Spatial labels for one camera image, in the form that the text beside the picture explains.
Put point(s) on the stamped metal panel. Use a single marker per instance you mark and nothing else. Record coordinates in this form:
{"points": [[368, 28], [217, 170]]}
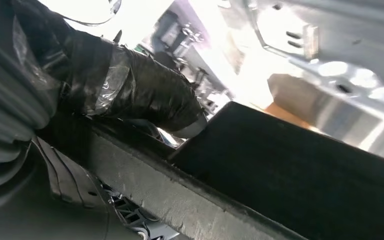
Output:
{"points": [[361, 33]]}

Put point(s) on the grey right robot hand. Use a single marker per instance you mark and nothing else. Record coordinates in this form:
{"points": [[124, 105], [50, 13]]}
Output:
{"points": [[145, 92]]}

